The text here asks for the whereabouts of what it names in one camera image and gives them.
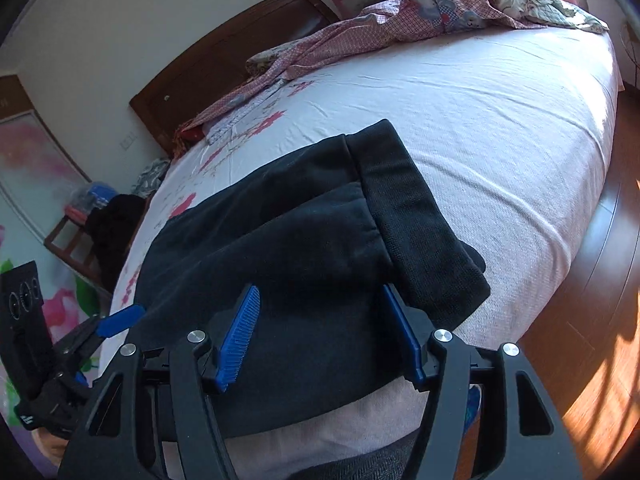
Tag black pants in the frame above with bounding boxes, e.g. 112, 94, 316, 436
135, 119, 492, 436

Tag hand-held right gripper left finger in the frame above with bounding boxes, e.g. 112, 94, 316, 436
57, 284, 261, 480

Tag floral wardrobe door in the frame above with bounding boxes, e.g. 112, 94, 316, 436
0, 75, 113, 461

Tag black clothes pile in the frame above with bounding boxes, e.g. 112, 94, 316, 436
85, 194, 146, 291

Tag clear plastic bag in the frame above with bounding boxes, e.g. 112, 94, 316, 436
65, 182, 118, 221

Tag pink checked quilt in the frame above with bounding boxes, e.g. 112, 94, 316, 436
172, 0, 611, 133

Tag person's dark grey trousers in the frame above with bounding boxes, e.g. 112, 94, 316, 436
235, 430, 426, 480

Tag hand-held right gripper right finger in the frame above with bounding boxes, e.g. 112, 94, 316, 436
380, 284, 583, 480

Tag folded light patterned cloth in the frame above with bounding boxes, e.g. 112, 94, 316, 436
205, 105, 271, 146

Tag orange fringed cloth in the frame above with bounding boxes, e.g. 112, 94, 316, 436
172, 120, 193, 158

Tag bed with white floral sheet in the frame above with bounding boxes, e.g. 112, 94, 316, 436
97, 25, 623, 461

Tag wooden headboard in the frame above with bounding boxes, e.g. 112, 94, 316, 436
129, 0, 341, 158

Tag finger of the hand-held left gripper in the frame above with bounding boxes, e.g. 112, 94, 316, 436
65, 367, 96, 393
52, 304, 147, 361

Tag grey patterned cloth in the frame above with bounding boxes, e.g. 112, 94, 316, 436
131, 158, 171, 196

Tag wooden chair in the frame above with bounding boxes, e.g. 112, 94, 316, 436
44, 212, 113, 293

